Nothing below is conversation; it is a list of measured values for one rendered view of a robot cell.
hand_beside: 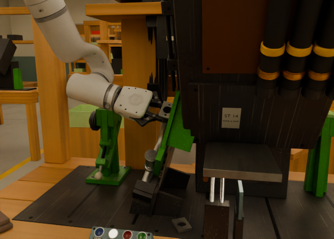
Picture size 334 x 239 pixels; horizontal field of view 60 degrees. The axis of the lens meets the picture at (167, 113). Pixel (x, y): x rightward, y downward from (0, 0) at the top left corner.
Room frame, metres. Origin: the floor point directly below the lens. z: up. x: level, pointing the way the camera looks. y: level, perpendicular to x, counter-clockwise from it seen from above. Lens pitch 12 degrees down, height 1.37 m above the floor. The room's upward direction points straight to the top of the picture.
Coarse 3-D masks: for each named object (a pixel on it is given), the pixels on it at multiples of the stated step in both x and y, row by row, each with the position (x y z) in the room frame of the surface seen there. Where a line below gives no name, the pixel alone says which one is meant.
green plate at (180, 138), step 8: (176, 96) 0.76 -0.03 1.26; (176, 104) 0.76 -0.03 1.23; (176, 112) 0.78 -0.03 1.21; (168, 120) 0.77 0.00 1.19; (176, 120) 0.78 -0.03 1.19; (168, 128) 0.77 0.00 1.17; (176, 128) 0.78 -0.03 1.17; (168, 136) 0.78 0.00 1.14; (176, 136) 0.78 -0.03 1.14; (184, 136) 0.77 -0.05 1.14; (192, 136) 0.77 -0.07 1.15; (168, 144) 0.78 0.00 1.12; (176, 144) 0.78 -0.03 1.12; (184, 144) 0.77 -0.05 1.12
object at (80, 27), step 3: (75, 24) 11.19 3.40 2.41; (78, 24) 11.17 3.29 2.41; (81, 24) 11.16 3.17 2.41; (78, 27) 11.17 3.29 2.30; (81, 27) 11.16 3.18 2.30; (90, 27) 11.12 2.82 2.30; (93, 27) 11.11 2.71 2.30; (96, 27) 11.10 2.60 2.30; (99, 27) 11.09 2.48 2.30; (108, 27) 11.05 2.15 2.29; (111, 27) 11.04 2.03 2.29; (78, 30) 11.17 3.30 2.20; (81, 30) 11.16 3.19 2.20; (90, 30) 11.12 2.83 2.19; (93, 30) 11.11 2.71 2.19; (96, 30) 11.10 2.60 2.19; (99, 30) 11.09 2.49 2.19; (81, 33) 11.16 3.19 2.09; (90, 33) 11.12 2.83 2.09; (84, 39) 11.15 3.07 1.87; (93, 39) 11.11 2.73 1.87; (96, 39) 11.10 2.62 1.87; (99, 39) 11.09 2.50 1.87
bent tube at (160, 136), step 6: (168, 102) 0.88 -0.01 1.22; (162, 108) 0.86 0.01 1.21; (168, 108) 0.88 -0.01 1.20; (162, 114) 0.85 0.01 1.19; (168, 114) 0.85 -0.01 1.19; (162, 126) 0.91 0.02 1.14; (162, 132) 0.92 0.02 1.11; (162, 138) 0.92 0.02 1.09; (156, 144) 0.92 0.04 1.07; (156, 150) 0.90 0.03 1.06; (144, 174) 0.84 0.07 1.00; (150, 174) 0.84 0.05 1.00; (144, 180) 0.82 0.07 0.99; (150, 180) 0.83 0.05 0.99
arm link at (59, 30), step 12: (60, 12) 0.77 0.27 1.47; (48, 24) 0.77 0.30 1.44; (60, 24) 0.78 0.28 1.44; (72, 24) 0.81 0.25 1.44; (48, 36) 0.79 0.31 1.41; (60, 36) 0.79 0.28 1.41; (72, 36) 0.80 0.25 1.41; (60, 48) 0.80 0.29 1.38; (72, 48) 0.81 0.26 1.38; (84, 48) 0.85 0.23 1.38; (96, 48) 0.90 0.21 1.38; (60, 60) 0.83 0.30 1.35; (72, 60) 0.83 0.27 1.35; (96, 60) 0.94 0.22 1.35; (108, 60) 0.96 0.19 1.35; (96, 72) 0.94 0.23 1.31; (108, 72) 0.96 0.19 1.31
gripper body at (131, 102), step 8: (120, 88) 0.89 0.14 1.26; (128, 88) 0.90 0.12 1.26; (136, 88) 0.91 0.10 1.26; (120, 96) 0.88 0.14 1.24; (128, 96) 0.88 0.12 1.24; (136, 96) 0.88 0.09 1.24; (144, 96) 0.88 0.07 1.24; (120, 104) 0.86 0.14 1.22; (128, 104) 0.86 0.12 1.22; (136, 104) 0.86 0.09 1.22; (144, 104) 0.86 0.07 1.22; (120, 112) 0.88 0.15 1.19; (128, 112) 0.85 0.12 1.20; (136, 112) 0.85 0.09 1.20; (144, 112) 0.85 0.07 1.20
